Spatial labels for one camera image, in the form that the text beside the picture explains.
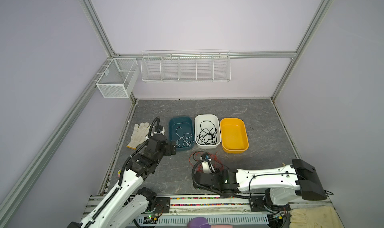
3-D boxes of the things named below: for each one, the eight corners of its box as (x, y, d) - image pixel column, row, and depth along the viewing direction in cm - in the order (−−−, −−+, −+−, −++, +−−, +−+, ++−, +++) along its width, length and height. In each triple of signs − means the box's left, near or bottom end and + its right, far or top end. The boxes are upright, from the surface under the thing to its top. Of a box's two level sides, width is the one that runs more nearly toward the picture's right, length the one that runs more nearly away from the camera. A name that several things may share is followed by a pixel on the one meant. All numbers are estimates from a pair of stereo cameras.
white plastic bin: (194, 148, 96) (193, 143, 91) (194, 119, 111) (194, 114, 106) (221, 148, 96) (222, 143, 91) (218, 119, 111) (219, 114, 105)
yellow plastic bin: (221, 154, 94) (223, 149, 88) (218, 123, 109) (219, 118, 103) (248, 154, 93) (251, 149, 88) (241, 123, 109) (243, 118, 103)
